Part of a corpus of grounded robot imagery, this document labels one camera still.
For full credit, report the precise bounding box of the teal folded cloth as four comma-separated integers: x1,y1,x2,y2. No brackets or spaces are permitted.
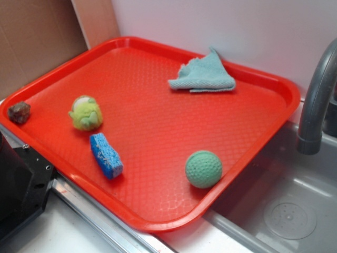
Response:
168,47,236,93

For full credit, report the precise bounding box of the brown grey rock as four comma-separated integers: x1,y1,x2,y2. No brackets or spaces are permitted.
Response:
7,101,31,124

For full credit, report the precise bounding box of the grey plastic sink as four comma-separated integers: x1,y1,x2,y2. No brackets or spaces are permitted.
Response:
204,123,336,252

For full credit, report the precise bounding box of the blue sponge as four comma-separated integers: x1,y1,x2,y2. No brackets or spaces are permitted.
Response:
90,133,124,180

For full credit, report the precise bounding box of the grey faucet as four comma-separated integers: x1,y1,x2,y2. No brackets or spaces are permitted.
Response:
296,40,336,155

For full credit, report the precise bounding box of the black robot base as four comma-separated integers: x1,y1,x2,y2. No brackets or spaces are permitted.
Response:
1,134,55,244

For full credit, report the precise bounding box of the red plastic tray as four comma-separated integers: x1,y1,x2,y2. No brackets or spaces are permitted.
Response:
1,37,300,233

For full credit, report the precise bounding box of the green dimpled ball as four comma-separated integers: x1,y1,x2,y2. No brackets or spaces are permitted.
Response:
185,150,223,189

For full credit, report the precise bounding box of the brown cardboard panel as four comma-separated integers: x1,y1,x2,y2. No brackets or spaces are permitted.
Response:
1,1,120,99

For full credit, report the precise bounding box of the green plush toy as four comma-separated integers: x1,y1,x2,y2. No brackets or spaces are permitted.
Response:
68,95,103,131

